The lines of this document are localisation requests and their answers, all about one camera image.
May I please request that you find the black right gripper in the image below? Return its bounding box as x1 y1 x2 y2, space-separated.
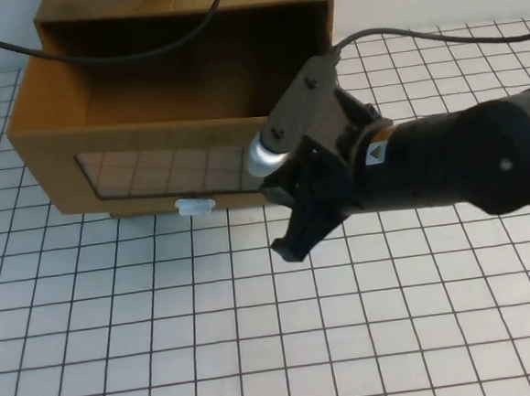
253 85 393 267

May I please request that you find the white plastic drawer handle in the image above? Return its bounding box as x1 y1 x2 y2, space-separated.
174 195 217 219

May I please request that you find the brown cardboard drawer with window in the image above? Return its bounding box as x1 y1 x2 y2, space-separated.
0 6 345 228

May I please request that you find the brown cardboard box sleeve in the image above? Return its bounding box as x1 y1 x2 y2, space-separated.
31 0 345 134

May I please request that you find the white grid tablecloth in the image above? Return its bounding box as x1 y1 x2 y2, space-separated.
0 15 530 396

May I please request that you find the grey wrist camera with lens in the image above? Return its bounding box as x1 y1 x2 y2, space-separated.
238 52 352 180

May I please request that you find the grey camera cable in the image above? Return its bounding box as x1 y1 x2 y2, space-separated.
328 15 530 60

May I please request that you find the thick black cable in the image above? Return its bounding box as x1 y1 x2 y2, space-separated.
0 0 233 73

